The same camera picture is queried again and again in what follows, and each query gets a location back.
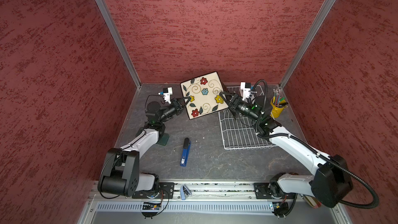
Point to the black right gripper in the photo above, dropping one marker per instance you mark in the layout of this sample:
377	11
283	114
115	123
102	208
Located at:
233	99

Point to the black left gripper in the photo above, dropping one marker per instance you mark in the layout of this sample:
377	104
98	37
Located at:
176	104

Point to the floral square plate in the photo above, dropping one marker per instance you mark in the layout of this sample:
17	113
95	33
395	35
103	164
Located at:
204	93

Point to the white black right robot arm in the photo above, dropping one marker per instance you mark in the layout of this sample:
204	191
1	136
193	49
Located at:
327	182

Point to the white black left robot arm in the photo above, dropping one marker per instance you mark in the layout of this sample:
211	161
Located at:
120	175

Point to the blue black stapler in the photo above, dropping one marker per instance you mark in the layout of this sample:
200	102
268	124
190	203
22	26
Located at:
185	152

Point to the green sponge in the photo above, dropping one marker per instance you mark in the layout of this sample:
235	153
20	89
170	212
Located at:
163	140

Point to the yellow pen cup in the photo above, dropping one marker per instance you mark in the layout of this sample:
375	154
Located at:
275	112

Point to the pens in cup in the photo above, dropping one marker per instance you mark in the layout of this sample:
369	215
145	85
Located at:
277	100

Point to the blue white clip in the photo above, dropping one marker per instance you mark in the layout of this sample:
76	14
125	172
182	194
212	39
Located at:
185	192

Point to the plaid patterned roll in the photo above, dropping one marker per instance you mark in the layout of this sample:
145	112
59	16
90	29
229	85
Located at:
312	201

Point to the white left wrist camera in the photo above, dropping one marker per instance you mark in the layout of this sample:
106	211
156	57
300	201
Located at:
166	93

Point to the white wire dish rack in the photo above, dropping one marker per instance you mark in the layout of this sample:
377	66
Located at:
238	132

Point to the aluminium right corner post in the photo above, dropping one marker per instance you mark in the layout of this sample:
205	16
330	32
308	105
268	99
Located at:
313	30

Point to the aluminium corner post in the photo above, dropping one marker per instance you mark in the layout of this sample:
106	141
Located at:
313	30
118	41

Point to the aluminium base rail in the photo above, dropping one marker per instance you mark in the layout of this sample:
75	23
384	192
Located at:
208	197

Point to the aluminium left corner post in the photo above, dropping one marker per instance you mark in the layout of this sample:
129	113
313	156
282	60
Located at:
118	41

